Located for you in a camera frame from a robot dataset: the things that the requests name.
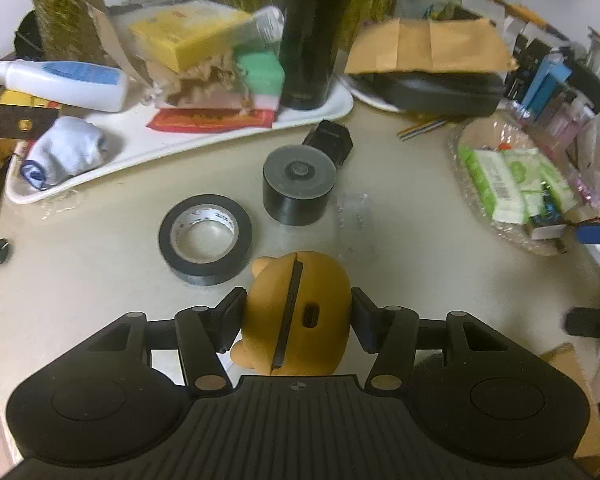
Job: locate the red envelope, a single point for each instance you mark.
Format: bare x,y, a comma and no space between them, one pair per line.
205,120

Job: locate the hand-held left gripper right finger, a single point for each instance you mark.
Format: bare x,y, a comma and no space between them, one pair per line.
362,327

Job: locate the clear plastic wrapper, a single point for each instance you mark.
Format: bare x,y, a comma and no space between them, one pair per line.
352,225

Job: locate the black and gold box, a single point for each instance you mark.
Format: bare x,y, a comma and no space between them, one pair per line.
20,122

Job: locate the plate of green wipe packets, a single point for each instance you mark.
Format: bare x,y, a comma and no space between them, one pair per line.
485,132

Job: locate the brown cardboard box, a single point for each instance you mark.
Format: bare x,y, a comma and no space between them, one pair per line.
594,425

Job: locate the yellow carton box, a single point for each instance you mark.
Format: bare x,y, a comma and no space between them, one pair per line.
190,35

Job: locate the green wet wipes packet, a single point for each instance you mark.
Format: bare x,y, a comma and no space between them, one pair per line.
490,185
525,165
555,185

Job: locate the small black round cap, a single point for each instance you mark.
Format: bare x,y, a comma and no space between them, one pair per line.
1,254

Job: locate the orange bear-shaped case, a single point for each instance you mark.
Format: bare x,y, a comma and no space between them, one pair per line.
325,290

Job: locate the blue carton box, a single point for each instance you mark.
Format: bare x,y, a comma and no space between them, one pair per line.
547,77

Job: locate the white lotion bottle blue label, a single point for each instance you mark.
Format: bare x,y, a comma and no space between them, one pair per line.
65,80

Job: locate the crumpled brown paper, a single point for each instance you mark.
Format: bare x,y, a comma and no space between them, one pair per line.
200,82

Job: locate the black zipper case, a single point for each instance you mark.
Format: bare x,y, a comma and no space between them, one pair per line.
430,92

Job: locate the torn cardboard piece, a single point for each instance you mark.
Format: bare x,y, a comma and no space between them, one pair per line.
115,35

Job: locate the black round container grey lid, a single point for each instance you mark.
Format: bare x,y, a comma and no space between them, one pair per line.
297,200

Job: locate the small black hexagonal box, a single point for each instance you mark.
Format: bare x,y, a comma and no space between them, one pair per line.
330,140

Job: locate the black carton box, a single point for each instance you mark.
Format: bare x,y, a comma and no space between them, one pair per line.
522,65

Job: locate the white plate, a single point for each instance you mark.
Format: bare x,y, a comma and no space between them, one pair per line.
367,97

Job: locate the black electrical tape roll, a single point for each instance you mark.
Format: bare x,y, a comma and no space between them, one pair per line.
205,272

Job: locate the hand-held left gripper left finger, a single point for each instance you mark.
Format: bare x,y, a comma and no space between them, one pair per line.
230,325

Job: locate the glass vase dried stems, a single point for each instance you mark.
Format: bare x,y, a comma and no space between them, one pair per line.
60,10

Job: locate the brown paper envelope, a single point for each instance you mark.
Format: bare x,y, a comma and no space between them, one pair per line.
430,45

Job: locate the white serving tray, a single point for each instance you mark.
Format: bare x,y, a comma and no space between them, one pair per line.
130,155

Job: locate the white sock blue trim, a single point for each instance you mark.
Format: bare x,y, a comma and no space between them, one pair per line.
65,152

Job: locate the black thermos bottle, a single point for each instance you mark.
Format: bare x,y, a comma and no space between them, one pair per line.
315,35

